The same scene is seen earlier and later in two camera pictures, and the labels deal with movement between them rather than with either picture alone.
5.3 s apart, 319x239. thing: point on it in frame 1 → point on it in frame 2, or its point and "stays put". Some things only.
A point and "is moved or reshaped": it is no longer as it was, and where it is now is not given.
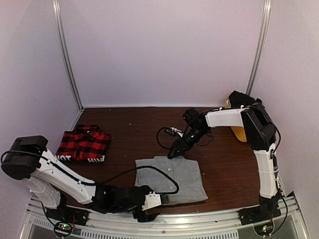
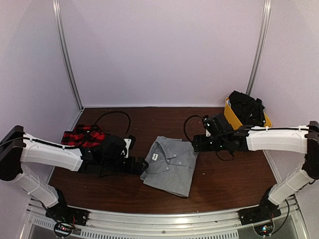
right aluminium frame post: (264, 24) stays put
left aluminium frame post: (58, 17) stays put
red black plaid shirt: (85, 142) stays put
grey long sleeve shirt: (186, 172) is moved or reshaped
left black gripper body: (141, 217) → (112, 165)
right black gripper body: (198, 134) → (217, 145)
